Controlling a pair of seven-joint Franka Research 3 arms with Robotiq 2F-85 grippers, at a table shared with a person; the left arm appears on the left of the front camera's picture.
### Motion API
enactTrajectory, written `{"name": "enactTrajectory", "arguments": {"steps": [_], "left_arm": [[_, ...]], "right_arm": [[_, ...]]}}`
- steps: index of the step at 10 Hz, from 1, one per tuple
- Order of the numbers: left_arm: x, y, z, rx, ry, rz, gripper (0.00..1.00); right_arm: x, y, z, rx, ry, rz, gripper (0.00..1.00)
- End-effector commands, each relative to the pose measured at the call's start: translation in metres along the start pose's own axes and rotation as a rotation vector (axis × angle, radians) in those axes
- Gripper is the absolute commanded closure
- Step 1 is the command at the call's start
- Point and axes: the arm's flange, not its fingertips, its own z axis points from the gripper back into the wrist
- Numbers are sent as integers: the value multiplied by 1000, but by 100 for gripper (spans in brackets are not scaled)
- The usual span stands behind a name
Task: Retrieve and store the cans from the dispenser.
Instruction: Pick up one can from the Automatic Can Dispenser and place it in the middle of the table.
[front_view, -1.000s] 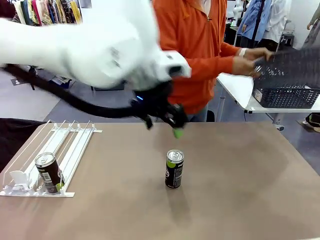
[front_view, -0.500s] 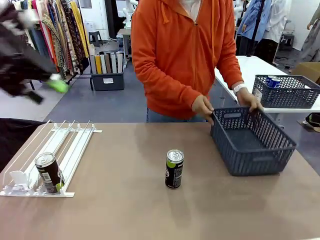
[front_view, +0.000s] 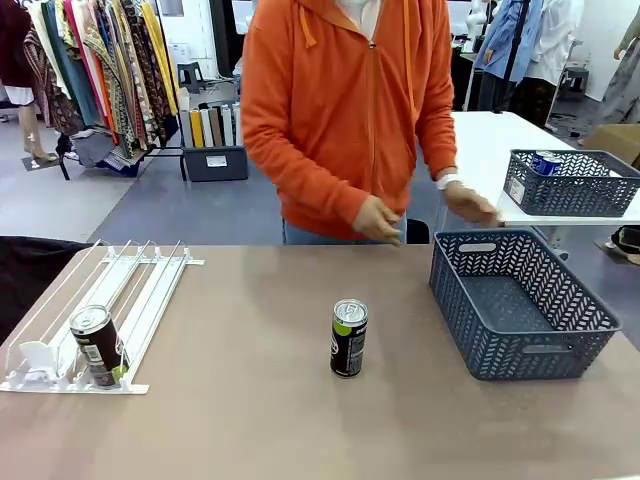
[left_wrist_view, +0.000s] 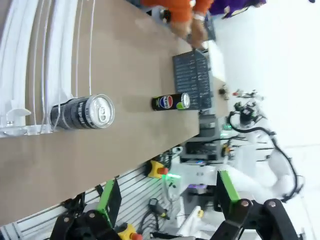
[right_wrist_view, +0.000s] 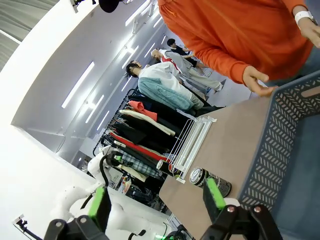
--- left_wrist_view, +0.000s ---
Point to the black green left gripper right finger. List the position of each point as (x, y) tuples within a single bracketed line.
[(230, 195)]

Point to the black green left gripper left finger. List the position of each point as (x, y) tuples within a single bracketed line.
[(110, 200)]

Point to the black Pepsi can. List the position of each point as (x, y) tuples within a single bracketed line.
[(80, 115), (167, 103)]

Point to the person's left forearm orange sleeve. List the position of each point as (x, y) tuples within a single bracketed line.
[(202, 6)]

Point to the person's right forearm orange sleeve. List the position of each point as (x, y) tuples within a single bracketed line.
[(178, 7)]

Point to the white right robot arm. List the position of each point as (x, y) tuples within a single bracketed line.
[(262, 180)]

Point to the person's left hand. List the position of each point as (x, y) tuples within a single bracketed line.
[(197, 35)]

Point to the person's right hand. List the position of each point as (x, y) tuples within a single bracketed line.
[(180, 28)]

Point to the yellow emergency stop button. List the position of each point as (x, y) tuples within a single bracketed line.
[(156, 170), (128, 232)]

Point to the grey control computer box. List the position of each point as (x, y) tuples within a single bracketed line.
[(200, 147)]

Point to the white wristwatch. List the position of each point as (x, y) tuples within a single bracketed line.
[(199, 17)]

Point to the purple cloth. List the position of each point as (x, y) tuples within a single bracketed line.
[(232, 7)]

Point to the person in orange hoodie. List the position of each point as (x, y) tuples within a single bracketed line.
[(175, 6)]

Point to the white slotted wall panel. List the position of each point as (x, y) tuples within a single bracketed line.
[(135, 195)]

